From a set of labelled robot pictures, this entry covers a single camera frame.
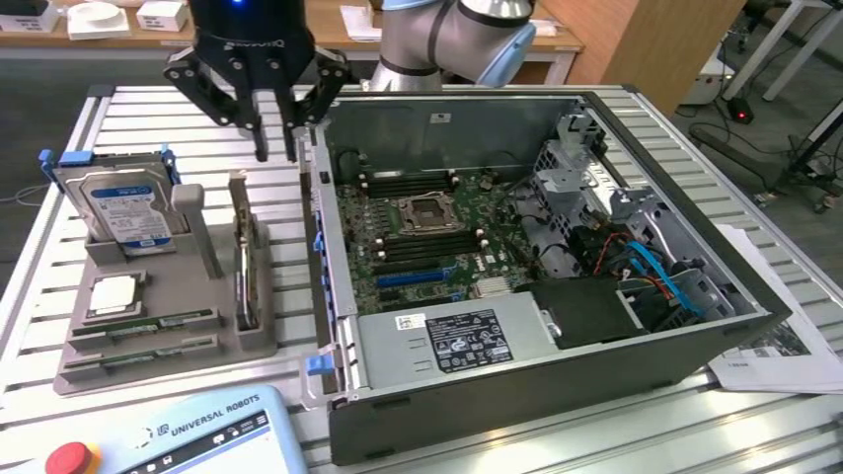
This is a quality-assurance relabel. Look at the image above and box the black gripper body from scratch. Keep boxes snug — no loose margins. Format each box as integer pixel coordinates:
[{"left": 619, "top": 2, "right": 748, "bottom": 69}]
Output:
[{"left": 187, "top": 0, "right": 319, "bottom": 95}]

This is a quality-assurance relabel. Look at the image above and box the green RAM stick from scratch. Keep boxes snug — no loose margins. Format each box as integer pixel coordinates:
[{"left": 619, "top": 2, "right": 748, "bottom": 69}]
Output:
[
  {"left": 64, "top": 338, "right": 219, "bottom": 371},
  {"left": 77, "top": 310, "right": 217, "bottom": 340}
]

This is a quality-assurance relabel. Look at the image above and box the white papers pile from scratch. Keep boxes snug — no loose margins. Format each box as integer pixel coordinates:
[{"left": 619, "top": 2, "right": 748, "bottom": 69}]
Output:
[{"left": 339, "top": 4, "right": 384, "bottom": 43}]

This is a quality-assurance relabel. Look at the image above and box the white labelled cardboard box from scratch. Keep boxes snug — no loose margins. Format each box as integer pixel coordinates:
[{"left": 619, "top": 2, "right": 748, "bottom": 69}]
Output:
[
  {"left": 136, "top": 0, "right": 191, "bottom": 34},
  {"left": 0, "top": 12, "right": 61, "bottom": 34}
]

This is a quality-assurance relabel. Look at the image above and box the white round-topped box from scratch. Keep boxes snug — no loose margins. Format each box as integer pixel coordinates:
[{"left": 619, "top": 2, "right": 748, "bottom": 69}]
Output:
[{"left": 64, "top": 1, "right": 133, "bottom": 41}]

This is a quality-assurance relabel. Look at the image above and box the graphics card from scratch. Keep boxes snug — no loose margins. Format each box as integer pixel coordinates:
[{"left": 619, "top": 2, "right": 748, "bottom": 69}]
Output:
[{"left": 227, "top": 170, "right": 265, "bottom": 333}]

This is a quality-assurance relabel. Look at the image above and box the hard disk blue label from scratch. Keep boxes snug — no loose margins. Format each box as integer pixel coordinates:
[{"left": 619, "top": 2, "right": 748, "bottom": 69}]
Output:
[{"left": 52, "top": 160, "right": 192, "bottom": 258}]

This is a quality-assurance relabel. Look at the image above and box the blue disk caddy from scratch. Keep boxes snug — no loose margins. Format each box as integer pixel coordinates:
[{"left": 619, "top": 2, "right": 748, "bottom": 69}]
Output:
[{"left": 39, "top": 144, "right": 183, "bottom": 198}]

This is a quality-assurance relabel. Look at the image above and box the silver CPU socket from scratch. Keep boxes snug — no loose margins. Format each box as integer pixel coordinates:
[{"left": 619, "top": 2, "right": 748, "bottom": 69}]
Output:
[{"left": 392, "top": 190, "right": 468, "bottom": 236}]

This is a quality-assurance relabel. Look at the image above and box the black long expansion slot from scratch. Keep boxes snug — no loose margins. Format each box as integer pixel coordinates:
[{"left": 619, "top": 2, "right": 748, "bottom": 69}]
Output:
[{"left": 369, "top": 260, "right": 441, "bottom": 278}]

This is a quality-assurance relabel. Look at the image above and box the small black device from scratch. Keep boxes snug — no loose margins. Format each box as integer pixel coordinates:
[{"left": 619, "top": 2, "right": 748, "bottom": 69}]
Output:
[{"left": 0, "top": 0, "right": 53, "bottom": 16}]

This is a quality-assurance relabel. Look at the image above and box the grey parts rack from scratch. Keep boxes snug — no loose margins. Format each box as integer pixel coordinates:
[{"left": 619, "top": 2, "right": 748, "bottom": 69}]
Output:
[{"left": 52, "top": 170, "right": 279, "bottom": 398}]

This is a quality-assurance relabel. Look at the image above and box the blue expansion slot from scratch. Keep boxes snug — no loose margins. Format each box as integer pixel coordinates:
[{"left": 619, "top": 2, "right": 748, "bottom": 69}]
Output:
[{"left": 373, "top": 270, "right": 447, "bottom": 290}]

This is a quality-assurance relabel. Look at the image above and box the silver CPU chip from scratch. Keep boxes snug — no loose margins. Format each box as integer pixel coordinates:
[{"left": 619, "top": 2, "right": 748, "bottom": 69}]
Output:
[{"left": 87, "top": 276, "right": 145, "bottom": 316}]

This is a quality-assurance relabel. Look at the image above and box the grey metal drive cage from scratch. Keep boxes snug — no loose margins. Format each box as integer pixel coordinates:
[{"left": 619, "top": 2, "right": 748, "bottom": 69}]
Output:
[{"left": 526, "top": 111, "right": 627, "bottom": 221}]

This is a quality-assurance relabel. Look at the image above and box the green motherboard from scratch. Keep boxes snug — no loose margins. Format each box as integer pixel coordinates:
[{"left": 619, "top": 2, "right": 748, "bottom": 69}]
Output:
[{"left": 332, "top": 167, "right": 552, "bottom": 317}]

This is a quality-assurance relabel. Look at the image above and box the wooden cabinet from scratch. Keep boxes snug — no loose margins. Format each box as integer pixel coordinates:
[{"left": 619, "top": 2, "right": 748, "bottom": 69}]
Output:
[{"left": 536, "top": 0, "right": 750, "bottom": 119}]

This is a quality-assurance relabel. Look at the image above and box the small silver heatsink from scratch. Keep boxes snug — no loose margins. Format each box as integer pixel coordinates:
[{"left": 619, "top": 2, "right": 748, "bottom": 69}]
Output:
[{"left": 476, "top": 276, "right": 516, "bottom": 298}]

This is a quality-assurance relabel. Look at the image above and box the grey power supply unit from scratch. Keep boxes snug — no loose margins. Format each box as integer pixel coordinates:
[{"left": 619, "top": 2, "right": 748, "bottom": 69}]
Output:
[{"left": 355, "top": 290, "right": 563, "bottom": 391}]

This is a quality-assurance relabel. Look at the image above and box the white floor device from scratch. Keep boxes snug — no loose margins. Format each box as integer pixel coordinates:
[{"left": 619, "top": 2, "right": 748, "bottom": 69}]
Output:
[{"left": 678, "top": 56, "right": 738, "bottom": 106}]

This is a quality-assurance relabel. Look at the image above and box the black plastic fan shroud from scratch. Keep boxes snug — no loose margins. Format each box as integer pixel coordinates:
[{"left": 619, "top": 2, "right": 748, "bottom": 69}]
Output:
[{"left": 530, "top": 276, "right": 651, "bottom": 352}]

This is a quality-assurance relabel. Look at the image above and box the light blue teach pendant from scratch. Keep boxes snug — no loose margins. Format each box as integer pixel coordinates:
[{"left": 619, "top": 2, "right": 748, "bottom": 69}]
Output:
[{"left": 0, "top": 383, "right": 311, "bottom": 474}]

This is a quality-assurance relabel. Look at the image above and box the black adapter red light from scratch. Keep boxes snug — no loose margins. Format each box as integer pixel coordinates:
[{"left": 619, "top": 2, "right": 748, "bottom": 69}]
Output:
[{"left": 726, "top": 97, "right": 758, "bottom": 124}]

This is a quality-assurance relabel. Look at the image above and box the grey metal disk bay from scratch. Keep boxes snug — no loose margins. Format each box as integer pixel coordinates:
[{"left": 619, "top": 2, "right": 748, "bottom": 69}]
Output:
[{"left": 608, "top": 187, "right": 743, "bottom": 332}]

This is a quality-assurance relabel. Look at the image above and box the black open PC case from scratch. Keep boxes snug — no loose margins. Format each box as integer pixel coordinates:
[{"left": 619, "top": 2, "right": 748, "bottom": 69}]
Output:
[{"left": 293, "top": 90, "right": 795, "bottom": 468}]

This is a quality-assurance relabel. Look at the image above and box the red emergency stop button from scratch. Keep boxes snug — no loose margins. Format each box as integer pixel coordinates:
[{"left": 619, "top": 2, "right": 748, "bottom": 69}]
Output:
[{"left": 44, "top": 441, "right": 101, "bottom": 474}]

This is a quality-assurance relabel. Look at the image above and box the black wheeled stand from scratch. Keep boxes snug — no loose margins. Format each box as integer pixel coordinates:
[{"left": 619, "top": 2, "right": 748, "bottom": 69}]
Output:
[{"left": 756, "top": 93, "right": 843, "bottom": 214}]

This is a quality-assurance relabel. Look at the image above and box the printed paper sheet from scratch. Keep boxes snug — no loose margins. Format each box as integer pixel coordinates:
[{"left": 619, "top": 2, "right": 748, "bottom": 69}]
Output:
[{"left": 707, "top": 224, "right": 843, "bottom": 391}]

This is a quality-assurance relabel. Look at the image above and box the white paper stack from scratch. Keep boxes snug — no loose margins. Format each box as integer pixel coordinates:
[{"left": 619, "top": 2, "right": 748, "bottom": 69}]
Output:
[{"left": 714, "top": 377, "right": 843, "bottom": 396}]

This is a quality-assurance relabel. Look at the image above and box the wooden desk white frame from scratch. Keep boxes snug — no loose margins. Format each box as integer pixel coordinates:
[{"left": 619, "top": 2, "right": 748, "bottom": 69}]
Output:
[
  {"left": 208, "top": 0, "right": 586, "bottom": 88},
  {"left": 0, "top": 0, "right": 213, "bottom": 88}
]

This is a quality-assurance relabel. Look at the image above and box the white floor cable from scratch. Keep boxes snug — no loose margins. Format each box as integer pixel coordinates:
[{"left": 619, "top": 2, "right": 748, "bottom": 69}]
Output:
[{"left": 0, "top": 183, "right": 57, "bottom": 204}]

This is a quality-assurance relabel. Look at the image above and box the black wire bundle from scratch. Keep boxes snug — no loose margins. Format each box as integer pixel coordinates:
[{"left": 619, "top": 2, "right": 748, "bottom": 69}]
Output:
[{"left": 516, "top": 211, "right": 594, "bottom": 277}]

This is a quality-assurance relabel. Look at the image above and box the thin red wire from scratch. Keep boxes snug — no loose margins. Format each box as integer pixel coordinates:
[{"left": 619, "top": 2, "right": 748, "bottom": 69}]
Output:
[{"left": 590, "top": 231, "right": 624, "bottom": 277}]

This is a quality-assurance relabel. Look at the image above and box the black floor cable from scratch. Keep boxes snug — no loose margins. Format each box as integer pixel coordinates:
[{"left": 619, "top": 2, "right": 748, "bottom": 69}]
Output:
[{"left": 687, "top": 120, "right": 776, "bottom": 197}]

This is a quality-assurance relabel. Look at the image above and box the red orange wire bundle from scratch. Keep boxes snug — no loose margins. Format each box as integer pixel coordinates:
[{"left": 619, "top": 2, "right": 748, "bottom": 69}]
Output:
[{"left": 635, "top": 275, "right": 680, "bottom": 302}]

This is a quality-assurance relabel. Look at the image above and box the blue flat wire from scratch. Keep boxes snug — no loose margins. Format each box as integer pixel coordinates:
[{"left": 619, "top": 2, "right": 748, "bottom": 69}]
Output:
[{"left": 624, "top": 239, "right": 703, "bottom": 315}]

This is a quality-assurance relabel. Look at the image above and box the white table frame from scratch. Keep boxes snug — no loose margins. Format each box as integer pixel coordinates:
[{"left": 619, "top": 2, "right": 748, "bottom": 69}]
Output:
[{"left": 720, "top": 0, "right": 843, "bottom": 103}]

